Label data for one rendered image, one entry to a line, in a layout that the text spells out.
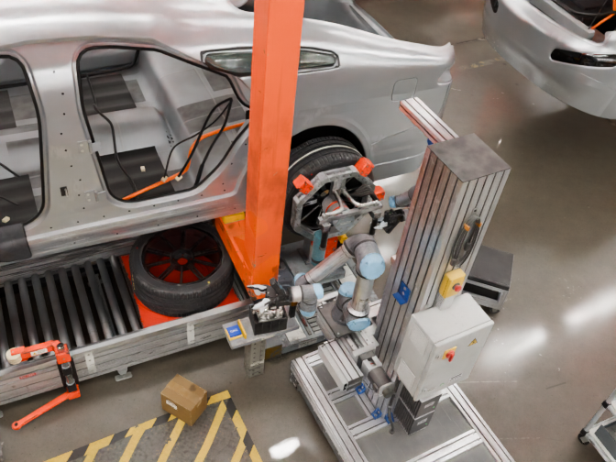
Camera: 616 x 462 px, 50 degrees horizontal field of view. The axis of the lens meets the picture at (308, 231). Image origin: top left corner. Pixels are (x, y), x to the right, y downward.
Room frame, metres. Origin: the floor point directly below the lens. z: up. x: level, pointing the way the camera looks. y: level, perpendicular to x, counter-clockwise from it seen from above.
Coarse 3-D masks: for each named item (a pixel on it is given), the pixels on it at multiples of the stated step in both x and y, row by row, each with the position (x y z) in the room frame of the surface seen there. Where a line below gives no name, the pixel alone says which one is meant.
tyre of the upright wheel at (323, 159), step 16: (304, 144) 3.28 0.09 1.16; (320, 144) 3.27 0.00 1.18; (336, 144) 3.30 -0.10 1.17; (352, 144) 3.44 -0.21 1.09; (304, 160) 3.14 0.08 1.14; (320, 160) 3.13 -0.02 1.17; (336, 160) 3.16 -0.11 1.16; (352, 160) 3.21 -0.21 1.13; (288, 176) 3.09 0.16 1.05; (304, 176) 3.06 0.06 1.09; (368, 176) 3.28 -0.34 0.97; (288, 192) 3.01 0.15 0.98; (288, 208) 3.01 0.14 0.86; (288, 224) 3.02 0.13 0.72
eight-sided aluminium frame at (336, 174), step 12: (348, 168) 3.15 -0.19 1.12; (312, 180) 3.05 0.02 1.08; (324, 180) 3.03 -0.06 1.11; (336, 180) 3.07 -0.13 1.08; (360, 180) 3.16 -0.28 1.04; (300, 192) 3.01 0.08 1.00; (312, 192) 2.99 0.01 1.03; (300, 204) 2.95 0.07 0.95; (300, 216) 2.96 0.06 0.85; (360, 216) 3.18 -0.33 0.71; (300, 228) 2.96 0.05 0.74; (348, 228) 3.15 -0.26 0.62; (312, 240) 3.01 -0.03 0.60
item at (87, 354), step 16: (240, 304) 2.59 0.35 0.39; (176, 320) 2.40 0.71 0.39; (192, 320) 2.42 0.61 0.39; (208, 320) 2.48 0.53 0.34; (224, 320) 2.52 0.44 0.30; (128, 336) 2.24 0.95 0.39; (144, 336) 2.27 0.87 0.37; (160, 336) 2.32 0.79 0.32; (176, 336) 2.36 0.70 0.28; (192, 336) 2.41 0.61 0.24; (80, 352) 2.09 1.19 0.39; (96, 352) 2.13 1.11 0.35; (112, 352) 2.17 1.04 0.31; (16, 368) 1.93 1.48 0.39; (32, 368) 1.96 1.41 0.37; (48, 368) 2.00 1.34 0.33; (0, 384) 1.87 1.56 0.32
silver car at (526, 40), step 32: (512, 0) 5.46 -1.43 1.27; (544, 0) 5.34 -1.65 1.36; (576, 0) 5.40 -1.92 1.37; (608, 0) 5.53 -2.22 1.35; (512, 32) 5.28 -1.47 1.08; (544, 32) 5.03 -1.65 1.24; (576, 32) 4.97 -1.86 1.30; (608, 32) 4.81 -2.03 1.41; (512, 64) 5.25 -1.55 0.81; (544, 64) 4.92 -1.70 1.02; (576, 64) 4.78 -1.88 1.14; (608, 64) 4.68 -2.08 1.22; (576, 96) 4.74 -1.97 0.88; (608, 96) 4.66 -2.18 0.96
